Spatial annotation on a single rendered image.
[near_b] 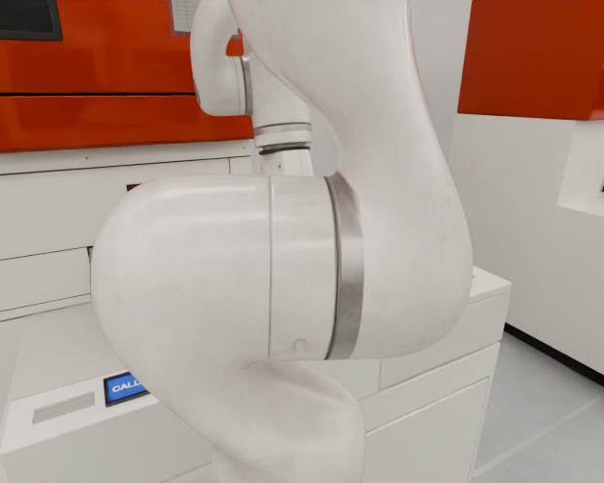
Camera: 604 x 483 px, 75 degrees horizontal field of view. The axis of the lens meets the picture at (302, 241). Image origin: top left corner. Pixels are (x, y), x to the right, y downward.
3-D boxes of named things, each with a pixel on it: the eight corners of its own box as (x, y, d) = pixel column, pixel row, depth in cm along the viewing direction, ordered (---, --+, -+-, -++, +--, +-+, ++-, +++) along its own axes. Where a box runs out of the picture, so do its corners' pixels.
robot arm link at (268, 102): (250, 126, 52) (317, 121, 54) (238, 17, 50) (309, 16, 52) (244, 133, 60) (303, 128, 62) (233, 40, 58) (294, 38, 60)
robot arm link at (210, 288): (380, 539, 27) (435, 203, 19) (99, 561, 25) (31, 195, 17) (344, 410, 39) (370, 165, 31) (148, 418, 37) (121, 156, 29)
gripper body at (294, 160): (247, 148, 60) (256, 220, 62) (273, 140, 51) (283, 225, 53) (291, 145, 64) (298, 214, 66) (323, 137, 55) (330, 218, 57)
